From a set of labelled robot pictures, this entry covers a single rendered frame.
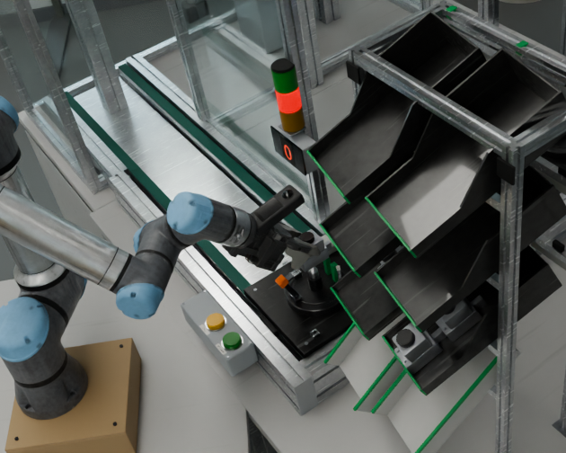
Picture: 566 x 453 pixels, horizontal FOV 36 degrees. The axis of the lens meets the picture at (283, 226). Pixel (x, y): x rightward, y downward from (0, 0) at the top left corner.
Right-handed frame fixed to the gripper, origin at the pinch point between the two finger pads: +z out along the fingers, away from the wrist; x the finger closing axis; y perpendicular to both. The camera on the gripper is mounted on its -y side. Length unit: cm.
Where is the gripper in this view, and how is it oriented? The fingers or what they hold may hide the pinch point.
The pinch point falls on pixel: (310, 242)
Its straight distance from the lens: 180.2
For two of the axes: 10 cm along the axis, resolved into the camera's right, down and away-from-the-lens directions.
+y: -5.2, 8.3, 2.1
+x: 5.5, 5.1, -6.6
